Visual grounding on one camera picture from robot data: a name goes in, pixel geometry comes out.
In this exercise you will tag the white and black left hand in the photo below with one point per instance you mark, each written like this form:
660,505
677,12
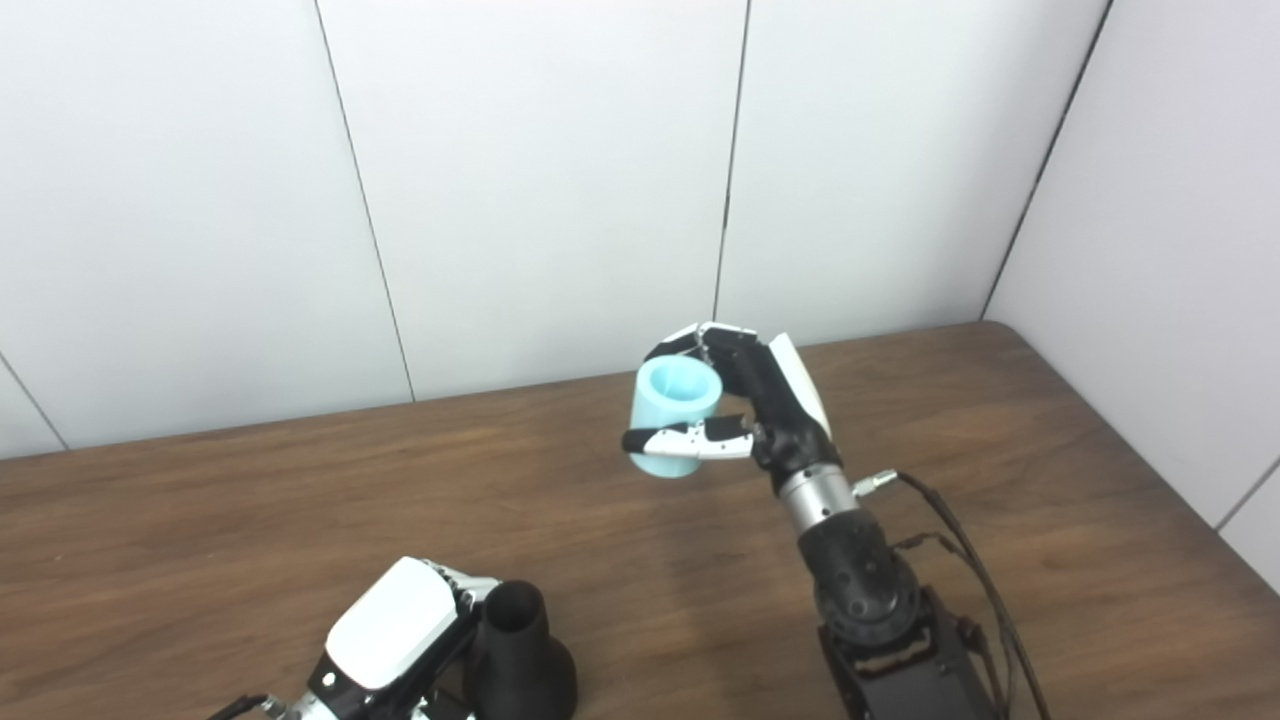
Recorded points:
395,620

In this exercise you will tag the white and black right hand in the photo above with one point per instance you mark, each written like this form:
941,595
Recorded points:
790,410

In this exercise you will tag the black funnel-shaped nozzle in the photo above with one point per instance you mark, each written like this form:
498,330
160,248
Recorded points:
525,670

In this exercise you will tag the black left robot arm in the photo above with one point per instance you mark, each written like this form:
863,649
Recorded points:
305,710

